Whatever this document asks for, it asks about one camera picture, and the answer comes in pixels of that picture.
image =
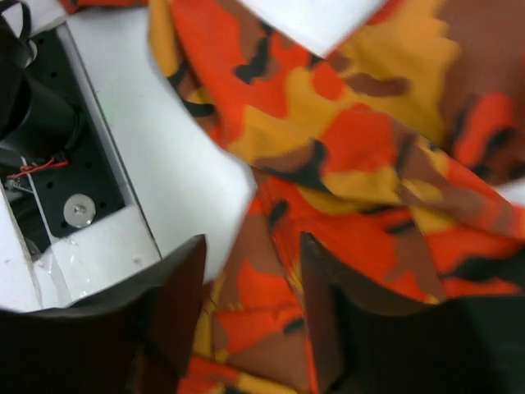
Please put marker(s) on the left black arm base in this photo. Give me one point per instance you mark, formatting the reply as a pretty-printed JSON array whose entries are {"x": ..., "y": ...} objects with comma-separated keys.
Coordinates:
[{"x": 52, "y": 158}]

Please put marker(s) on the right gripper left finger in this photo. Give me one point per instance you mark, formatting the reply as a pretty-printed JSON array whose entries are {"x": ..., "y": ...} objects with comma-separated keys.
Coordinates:
[{"x": 133, "y": 337}]

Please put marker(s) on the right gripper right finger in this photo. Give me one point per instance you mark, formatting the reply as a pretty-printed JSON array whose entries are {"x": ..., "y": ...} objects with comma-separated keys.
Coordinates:
[{"x": 368, "y": 339}]

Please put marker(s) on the orange camouflage trousers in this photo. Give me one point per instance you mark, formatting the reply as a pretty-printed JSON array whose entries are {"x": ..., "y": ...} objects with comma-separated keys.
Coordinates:
[{"x": 388, "y": 150}]

